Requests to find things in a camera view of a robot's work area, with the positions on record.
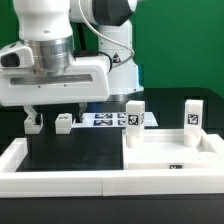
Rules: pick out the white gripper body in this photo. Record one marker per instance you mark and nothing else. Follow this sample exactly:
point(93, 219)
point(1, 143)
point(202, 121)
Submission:
point(85, 80)

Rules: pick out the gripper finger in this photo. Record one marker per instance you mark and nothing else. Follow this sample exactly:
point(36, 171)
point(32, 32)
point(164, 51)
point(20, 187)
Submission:
point(31, 112)
point(81, 111)

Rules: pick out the white square tabletop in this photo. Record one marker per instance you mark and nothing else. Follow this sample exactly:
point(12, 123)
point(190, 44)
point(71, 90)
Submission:
point(164, 149)

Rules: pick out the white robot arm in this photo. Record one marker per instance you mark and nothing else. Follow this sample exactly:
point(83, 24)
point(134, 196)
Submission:
point(43, 67)

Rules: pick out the white sheet with fiducial markers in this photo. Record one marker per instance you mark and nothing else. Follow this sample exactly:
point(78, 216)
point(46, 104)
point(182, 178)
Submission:
point(90, 120)

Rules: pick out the white U-shaped obstacle fence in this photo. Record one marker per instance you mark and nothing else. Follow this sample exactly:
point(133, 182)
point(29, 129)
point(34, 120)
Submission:
point(15, 184)

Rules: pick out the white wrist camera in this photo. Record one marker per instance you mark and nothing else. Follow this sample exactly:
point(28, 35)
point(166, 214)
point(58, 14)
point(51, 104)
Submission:
point(16, 56)

